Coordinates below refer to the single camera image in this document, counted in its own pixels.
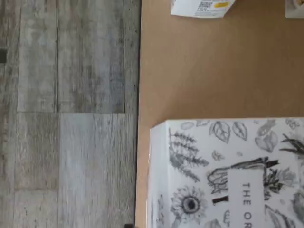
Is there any white box orange strip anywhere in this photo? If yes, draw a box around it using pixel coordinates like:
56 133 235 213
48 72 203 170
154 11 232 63
145 117 304 228

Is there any brown shelf board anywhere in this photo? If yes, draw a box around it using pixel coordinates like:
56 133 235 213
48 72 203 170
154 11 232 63
133 0 304 228

